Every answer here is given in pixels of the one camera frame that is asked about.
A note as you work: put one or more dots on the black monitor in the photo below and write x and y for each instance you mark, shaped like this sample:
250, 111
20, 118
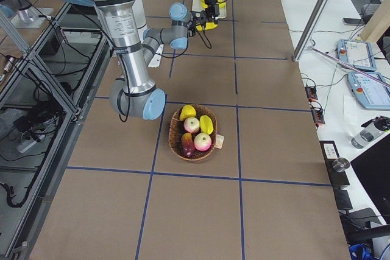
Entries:
372, 170

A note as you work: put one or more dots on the blue teach pendant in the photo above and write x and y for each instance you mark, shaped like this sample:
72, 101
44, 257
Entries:
358, 54
370, 94

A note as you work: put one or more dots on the pink white apple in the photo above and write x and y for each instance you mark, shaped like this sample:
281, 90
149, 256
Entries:
202, 142
191, 125

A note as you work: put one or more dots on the paper price tag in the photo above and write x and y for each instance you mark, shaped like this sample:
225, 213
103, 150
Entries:
219, 141

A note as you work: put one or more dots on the white rectangular tray plate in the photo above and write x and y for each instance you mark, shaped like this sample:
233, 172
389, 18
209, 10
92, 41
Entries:
197, 7

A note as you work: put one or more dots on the yellow lemon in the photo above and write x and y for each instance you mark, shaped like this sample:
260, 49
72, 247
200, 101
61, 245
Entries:
188, 111

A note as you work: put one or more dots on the brown wicker basket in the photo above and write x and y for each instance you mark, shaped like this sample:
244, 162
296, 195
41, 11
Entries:
176, 130

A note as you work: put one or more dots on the clear water bottle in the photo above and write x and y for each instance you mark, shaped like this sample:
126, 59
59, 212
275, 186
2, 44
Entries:
372, 130

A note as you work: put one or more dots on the aluminium frame post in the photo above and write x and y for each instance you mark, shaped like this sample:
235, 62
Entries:
309, 28

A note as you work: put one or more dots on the orange black power strip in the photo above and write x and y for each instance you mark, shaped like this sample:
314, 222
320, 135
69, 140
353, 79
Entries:
316, 108

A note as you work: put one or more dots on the dark purple mango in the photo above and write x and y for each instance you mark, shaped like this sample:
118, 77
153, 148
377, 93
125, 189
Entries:
188, 147

